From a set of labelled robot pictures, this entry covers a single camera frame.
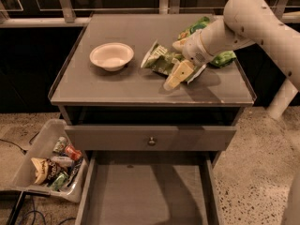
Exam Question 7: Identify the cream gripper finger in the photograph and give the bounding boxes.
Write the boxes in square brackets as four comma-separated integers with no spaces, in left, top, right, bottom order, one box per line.
[163,60,194,91]
[172,37,188,52]

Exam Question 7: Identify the green soda can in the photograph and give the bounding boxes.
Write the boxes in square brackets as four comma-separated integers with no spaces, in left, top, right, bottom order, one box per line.
[52,137,68,155]

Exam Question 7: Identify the grey open middle drawer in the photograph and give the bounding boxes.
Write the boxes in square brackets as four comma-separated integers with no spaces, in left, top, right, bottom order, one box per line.
[75,151,225,225]

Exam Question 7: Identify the green snack bag with clip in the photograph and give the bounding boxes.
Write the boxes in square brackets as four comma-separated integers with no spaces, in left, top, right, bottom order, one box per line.
[177,16,236,68]

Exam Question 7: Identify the grey drawer cabinet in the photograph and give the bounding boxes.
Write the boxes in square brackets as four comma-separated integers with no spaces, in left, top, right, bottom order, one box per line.
[47,13,258,225]

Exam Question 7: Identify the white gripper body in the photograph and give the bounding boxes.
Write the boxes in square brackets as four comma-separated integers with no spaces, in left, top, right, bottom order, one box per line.
[182,30,213,67]

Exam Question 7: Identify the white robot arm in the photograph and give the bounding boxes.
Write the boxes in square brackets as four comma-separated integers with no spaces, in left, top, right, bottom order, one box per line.
[173,0,300,225]

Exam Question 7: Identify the black floor cable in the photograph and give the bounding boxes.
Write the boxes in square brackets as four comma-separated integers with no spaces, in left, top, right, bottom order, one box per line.
[0,131,40,156]

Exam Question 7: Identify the dark snack packet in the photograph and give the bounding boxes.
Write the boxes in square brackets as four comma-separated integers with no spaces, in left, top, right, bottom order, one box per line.
[67,158,83,187]

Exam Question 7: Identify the green jalapeno chip bag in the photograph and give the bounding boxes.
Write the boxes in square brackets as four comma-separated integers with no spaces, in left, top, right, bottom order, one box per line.
[141,41,207,83]

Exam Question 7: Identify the green can in bin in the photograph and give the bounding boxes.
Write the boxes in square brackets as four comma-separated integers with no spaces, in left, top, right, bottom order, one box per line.
[50,172,68,191]

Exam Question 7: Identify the clear plastic bottle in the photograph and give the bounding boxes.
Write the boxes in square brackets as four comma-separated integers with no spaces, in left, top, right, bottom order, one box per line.
[50,156,74,168]

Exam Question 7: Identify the clear plastic storage bin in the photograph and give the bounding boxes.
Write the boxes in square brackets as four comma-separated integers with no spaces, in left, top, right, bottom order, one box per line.
[10,119,87,203]

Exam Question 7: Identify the grey top drawer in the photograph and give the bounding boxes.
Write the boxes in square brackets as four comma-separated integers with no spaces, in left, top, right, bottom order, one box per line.
[65,125,236,151]

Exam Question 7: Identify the brown snack bag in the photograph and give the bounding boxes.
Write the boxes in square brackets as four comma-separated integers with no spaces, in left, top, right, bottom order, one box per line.
[31,157,64,185]

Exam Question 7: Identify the round metal drawer knob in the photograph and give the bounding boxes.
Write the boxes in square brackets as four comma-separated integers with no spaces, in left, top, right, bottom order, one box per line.
[148,137,157,146]

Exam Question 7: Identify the white paper bowl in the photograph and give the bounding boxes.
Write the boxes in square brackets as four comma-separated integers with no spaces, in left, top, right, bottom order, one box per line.
[89,42,134,71]

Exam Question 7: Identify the red soda can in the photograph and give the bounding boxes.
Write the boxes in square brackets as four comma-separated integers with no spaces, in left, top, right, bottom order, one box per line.
[65,144,83,161]

